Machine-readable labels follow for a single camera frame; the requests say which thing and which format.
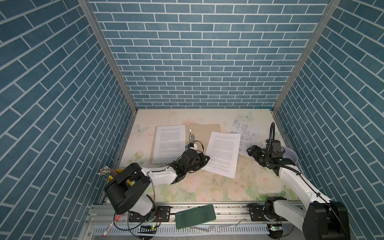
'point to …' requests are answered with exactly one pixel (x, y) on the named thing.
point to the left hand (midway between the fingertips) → (212, 158)
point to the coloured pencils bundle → (106, 171)
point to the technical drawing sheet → (249, 136)
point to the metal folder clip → (191, 137)
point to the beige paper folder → (202, 133)
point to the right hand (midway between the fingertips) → (250, 150)
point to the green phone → (195, 216)
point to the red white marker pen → (109, 227)
